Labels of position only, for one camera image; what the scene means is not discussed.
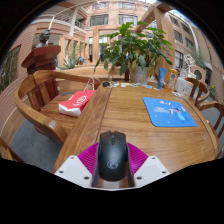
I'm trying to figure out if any blue printed mouse pad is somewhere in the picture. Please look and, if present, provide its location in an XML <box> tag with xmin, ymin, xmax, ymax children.
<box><xmin>142</xmin><ymin>96</ymin><xmax>198</xmax><ymax>128</ymax></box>

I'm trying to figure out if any black computer mouse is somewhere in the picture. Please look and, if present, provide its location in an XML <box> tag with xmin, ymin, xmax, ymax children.
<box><xmin>97</xmin><ymin>130</ymin><xmax>129</xmax><ymax>183</ymax></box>

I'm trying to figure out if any leafy plant in white pot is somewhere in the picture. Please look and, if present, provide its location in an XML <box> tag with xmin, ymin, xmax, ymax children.
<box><xmin>93</xmin><ymin>21</ymin><xmax>174</xmax><ymax>84</ymax></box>

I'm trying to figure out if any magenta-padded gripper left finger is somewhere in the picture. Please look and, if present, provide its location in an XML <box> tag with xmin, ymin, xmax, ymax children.
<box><xmin>54</xmin><ymin>142</ymin><xmax>102</xmax><ymax>189</ymax></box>

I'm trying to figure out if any dark bust statue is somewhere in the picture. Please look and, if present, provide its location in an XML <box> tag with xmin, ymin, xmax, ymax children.
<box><xmin>34</xmin><ymin>29</ymin><xmax>52</xmax><ymax>49</ymax></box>

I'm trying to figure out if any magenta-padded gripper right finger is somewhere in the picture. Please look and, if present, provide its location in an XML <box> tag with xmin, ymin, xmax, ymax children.
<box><xmin>125</xmin><ymin>142</ymin><xmax>171</xmax><ymax>189</ymax></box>

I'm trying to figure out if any red and white bag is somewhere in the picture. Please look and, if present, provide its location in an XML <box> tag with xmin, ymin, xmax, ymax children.
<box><xmin>58</xmin><ymin>77</ymin><xmax>97</xmax><ymax>118</ymax></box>

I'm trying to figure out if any dark red wooden pedestal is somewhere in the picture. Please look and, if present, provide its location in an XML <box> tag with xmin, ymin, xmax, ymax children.
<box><xmin>21</xmin><ymin>45</ymin><xmax>62</xmax><ymax>108</ymax></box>

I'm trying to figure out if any white metal sculpture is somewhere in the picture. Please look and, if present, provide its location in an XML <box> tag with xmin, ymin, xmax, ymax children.
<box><xmin>183</xmin><ymin>53</ymin><xmax>198</xmax><ymax>79</ymax></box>

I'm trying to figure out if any blue squeeze tube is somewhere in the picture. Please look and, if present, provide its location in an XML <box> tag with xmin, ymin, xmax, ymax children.
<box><xmin>157</xmin><ymin>67</ymin><xmax>167</xmax><ymax>90</ymax></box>

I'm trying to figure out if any wooden armchair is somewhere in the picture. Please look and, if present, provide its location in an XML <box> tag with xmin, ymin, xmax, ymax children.
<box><xmin>198</xmin><ymin>101</ymin><xmax>224</xmax><ymax>159</ymax></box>
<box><xmin>184</xmin><ymin>77</ymin><xmax>211</xmax><ymax>108</ymax></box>
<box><xmin>13</xmin><ymin>69</ymin><xmax>101</xmax><ymax>146</ymax></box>

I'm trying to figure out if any white plastic bottle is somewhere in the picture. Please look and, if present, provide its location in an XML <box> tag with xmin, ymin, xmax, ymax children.
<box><xmin>174</xmin><ymin>76</ymin><xmax>188</xmax><ymax>94</ymax></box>

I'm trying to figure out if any yellow dish soap bottle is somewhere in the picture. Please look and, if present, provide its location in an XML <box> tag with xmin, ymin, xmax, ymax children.
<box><xmin>165</xmin><ymin>68</ymin><xmax>179</xmax><ymax>93</ymax></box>

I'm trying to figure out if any spiky green agave plant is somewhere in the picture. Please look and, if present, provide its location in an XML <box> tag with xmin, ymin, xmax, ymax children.
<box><xmin>59</xmin><ymin>54</ymin><xmax>81</xmax><ymax>71</ymax></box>

